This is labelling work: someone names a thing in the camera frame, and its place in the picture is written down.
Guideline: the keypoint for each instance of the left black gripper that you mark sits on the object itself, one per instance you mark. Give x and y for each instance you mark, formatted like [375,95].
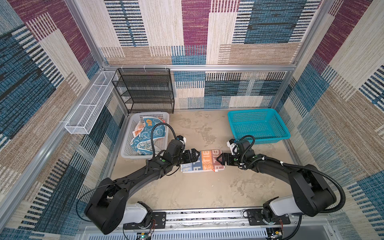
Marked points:
[193,158]

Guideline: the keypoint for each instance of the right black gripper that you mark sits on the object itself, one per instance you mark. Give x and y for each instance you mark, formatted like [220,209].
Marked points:
[228,156]

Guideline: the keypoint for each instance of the rabbit print striped towel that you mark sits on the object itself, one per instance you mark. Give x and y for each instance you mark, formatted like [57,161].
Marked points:
[207,162]

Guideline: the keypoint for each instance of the teal plastic basket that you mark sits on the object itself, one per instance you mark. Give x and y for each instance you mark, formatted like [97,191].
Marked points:
[265,125]

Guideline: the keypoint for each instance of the white plastic laundry basket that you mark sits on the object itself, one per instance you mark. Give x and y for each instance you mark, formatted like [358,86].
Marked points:
[127,151]

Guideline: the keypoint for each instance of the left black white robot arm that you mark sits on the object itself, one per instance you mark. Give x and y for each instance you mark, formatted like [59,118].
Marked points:
[107,207]

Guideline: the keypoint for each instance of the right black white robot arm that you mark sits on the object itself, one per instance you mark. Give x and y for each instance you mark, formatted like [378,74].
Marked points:
[313,192]

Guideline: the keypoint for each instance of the teal bicycle print towel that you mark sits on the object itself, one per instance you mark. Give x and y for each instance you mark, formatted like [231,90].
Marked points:
[141,142]

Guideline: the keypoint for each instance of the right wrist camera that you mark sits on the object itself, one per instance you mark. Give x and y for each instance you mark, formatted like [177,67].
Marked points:
[237,147]

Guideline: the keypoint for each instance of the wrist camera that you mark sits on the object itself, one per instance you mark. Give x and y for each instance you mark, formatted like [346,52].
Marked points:
[237,147]
[176,146]

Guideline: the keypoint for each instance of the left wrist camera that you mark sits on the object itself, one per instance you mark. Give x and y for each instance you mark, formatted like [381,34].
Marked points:
[176,146]

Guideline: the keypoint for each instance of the aluminium mounting rail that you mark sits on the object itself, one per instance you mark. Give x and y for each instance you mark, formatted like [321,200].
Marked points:
[216,223]

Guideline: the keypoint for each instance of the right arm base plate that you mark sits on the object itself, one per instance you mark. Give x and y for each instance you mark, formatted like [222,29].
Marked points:
[262,217]

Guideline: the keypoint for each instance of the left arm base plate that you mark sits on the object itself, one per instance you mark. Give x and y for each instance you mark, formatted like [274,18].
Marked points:
[156,220]

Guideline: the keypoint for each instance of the black wire shelf rack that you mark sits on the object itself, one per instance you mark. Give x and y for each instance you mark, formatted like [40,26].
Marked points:
[145,90]

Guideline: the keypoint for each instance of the white wire mesh tray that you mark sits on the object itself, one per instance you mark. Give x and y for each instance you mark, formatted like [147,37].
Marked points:
[86,114]

